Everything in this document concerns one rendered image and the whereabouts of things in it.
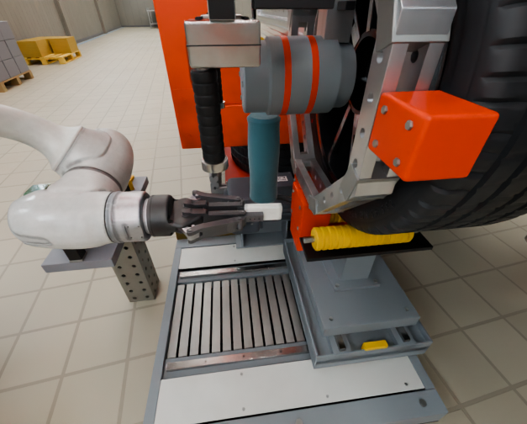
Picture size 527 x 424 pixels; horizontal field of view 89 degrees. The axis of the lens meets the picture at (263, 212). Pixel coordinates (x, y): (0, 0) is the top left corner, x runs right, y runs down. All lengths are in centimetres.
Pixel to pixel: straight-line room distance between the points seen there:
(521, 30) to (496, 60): 3
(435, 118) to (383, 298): 75
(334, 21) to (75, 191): 53
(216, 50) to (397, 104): 22
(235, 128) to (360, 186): 74
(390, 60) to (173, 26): 77
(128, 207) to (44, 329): 94
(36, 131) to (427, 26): 60
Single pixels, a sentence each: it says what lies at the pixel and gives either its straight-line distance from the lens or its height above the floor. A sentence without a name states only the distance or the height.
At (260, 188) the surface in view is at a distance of 79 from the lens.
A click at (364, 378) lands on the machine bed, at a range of 99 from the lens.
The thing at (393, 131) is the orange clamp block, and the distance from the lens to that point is 33.
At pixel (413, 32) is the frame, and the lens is 37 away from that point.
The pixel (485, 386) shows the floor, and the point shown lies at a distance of 124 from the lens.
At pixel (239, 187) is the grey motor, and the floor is 41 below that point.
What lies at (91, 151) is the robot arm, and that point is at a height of 75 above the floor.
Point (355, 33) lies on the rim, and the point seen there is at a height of 92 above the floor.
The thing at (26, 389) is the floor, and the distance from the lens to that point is 126.
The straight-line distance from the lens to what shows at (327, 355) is 89.
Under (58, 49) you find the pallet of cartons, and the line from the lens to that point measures 838.
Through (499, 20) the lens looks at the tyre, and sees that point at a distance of 38.
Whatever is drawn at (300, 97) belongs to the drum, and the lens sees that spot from 55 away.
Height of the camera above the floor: 96
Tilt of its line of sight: 37 degrees down
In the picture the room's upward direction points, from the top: straight up
